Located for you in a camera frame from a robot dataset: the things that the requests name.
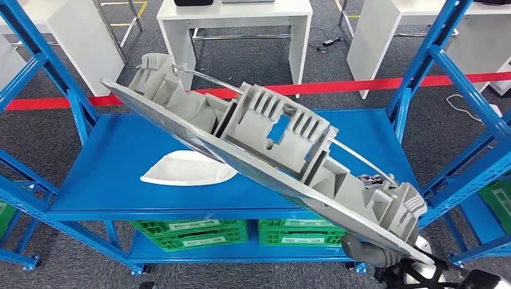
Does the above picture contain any white table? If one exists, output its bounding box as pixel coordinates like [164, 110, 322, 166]
[346, 0, 511, 100]
[0, 34, 27, 90]
[156, 0, 313, 99]
[24, 0, 125, 98]

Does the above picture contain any grey plastic wheel hubcap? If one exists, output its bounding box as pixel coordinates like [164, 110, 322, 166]
[99, 52, 437, 267]

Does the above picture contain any white cable with plug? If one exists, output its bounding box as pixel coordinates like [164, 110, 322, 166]
[445, 93, 503, 122]

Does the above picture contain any white plastic cover part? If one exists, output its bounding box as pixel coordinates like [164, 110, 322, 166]
[139, 150, 239, 187]

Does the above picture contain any blue metal shelf rack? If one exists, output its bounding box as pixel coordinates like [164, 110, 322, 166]
[447, 175, 511, 268]
[0, 175, 41, 273]
[0, 0, 511, 277]

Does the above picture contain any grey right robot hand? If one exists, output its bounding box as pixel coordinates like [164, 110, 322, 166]
[340, 173, 405, 269]

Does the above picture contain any steel table frame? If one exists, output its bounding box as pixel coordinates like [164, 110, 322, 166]
[8, 0, 143, 64]

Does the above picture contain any red barrier belt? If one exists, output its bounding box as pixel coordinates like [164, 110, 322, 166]
[5, 70, 511, 111]

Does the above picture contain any black power adapter with cable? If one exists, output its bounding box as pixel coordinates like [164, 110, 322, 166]
[315, 36, 345, 54]

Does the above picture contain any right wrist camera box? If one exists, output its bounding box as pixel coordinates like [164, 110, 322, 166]
[399, 255, 511, 289]

